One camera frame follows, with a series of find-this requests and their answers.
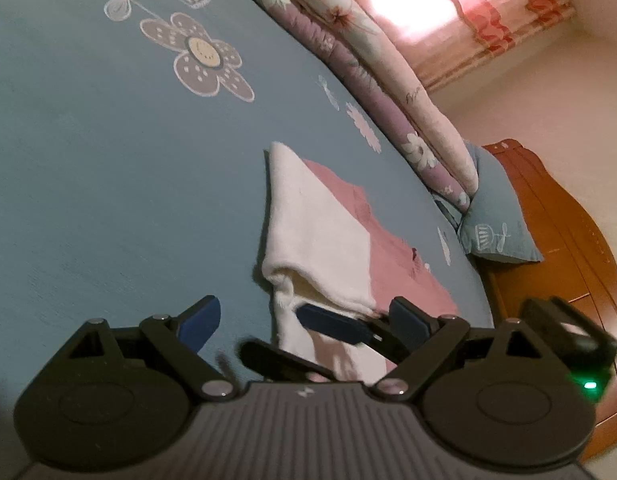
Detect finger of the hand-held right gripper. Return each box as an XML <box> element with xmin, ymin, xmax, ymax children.
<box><xmin>238</xmin><ymin>340</ymin><xmax>339</xmax><ymax>383</ymax></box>
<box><xmin>296</xmin><ymin>304</ymin><xmax>381</xmax><ymax>346</ymax></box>

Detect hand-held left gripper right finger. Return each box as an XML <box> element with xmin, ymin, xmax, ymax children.
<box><xmin>372</xmin><ymin>296</ymin><xmax>531</xmax><ymax>403</ymax></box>

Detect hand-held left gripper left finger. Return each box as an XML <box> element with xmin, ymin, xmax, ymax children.
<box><xmin>68</xmin><ymin>295</ymin><xmax>238</xmax><ymax>403</ymax></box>

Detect pink and white sweater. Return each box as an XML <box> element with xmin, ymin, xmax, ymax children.
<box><xmin>253</xmin><ymin>141</ymin><xmax>494</xmax><ymax>386</ymax></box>

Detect wooden bed headboard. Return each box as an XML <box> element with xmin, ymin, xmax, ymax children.
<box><xmin>481</xmin><ymin>138</ymin><xmax>617</xmax><ymax>461</ymax></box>

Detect blue pillow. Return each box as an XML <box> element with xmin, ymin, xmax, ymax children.
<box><xmin>433</xmin><ymin>140</ymin><xmax>545</xmax><ymax>264</ymax></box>

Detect folded floral quilt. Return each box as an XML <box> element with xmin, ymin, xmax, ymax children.
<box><xmin>208</xmin><ymin>0</ymin><xmax>481</xmax><ymax>211</ymax></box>

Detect pink striped curtain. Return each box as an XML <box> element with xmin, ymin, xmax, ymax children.
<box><xmin>313</xmin><ymin>0</ymin><xmax>576</xmax><ymax>92</ymax></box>

